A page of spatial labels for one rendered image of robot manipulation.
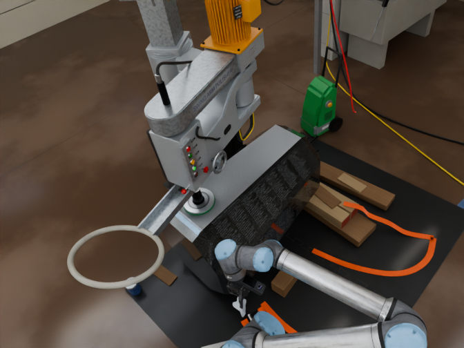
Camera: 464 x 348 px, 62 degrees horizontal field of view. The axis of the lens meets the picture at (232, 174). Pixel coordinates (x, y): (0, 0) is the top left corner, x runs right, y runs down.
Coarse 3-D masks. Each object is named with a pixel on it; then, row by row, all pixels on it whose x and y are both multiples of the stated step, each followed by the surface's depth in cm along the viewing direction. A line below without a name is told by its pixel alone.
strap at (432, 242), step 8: (360, 208) 322; (368, 216) 325; (376, 216) 325; (392, 224) 320; (400, 232) 320; (408, 232) 322; (432, 240) 314; (432, 248) 310; (320, 256) 319; (328, 256) 318; (344, 264) 311; (352, 264) 310; (416, 264) 302; (424, 264) 302; (368, 272) 304; (376, 272) 303; (384, 272) 302; (392, 272) 301; (400, 272) 300; (408, 272) 299; (264, 304) 298; (272, 312) 293; (280, 320) 288; (288, 328) 284
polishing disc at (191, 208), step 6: (204, 192) 265; (210, 192) 264; (192, 198) 263; (204, 198) 261; (210, 198) 261; (186, 204) 260; (192, 204) 259; (204, 204) 258; (210, 204) 257; (186, 210) 257; (192, 210) 256; (198, 210) 255; (204, 210) 255
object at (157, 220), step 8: (176, 184) 242; (168, 192) 238; (176, 192) 243; (192, 192) 239; (160, 200) 234; (168, 200) 239; (176, 200) 238; (184, 200) 234; (160, 208) 235; (168, 208) 235; (176, 208) 229; (152, 216) 230; (160, 216) 231; (168, 216) 225; (144, 224) 226; (152, 224) 227; (160, 224) 221; (160, 232) 223
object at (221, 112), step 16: (256, 64) 251; (240, 80) 240; (224, 96) 235; (256, 96) 269; (208, 112) 239; (224, 112) 236; (240, 112) 260; (208, 128) 231; (224, 128) 242; (208, 144) 230; (224, 144) 248
